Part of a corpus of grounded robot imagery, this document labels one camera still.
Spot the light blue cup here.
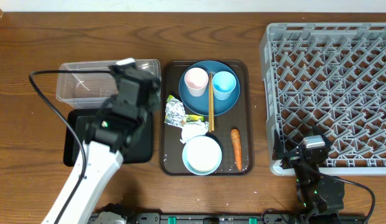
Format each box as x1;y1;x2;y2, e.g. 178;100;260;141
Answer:
212;71;237;100

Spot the wooden chopstick left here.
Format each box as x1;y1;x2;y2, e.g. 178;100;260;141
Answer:
208;72;212;133

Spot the grey dishwasher rack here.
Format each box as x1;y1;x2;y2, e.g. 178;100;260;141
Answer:
259;22;386;175

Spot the orange carrot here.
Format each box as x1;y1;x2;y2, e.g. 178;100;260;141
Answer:
230;128;242;171

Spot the brown plastic tray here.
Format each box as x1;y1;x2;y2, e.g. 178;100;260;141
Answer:
159;60;254;176

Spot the dark blue plate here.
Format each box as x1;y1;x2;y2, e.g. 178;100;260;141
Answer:
179;60;240;116

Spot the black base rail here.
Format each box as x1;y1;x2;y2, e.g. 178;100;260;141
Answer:
88;203;364;224

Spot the wooden chopstick right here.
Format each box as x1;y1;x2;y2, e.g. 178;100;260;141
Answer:
211;72;215;131

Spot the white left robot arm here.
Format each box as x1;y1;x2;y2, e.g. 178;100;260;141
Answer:
43;58;161;223

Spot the white napkin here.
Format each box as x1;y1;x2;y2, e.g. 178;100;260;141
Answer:
180;121;209;144

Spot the wooden chopstick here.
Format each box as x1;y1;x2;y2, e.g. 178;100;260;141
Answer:
208;72;212;133
211;72;215;131

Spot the clear plastic bin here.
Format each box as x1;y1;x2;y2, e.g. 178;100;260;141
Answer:
55;58;162;110

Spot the foil snack wrapper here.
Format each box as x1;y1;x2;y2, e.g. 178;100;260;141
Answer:
164;95;204;128

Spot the black waste tray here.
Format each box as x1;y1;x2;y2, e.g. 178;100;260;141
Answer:
63;109;153;167

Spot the pink cup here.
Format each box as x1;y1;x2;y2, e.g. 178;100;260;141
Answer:
184;68;209;97

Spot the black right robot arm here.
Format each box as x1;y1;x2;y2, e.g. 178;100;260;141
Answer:
272;126;345;223

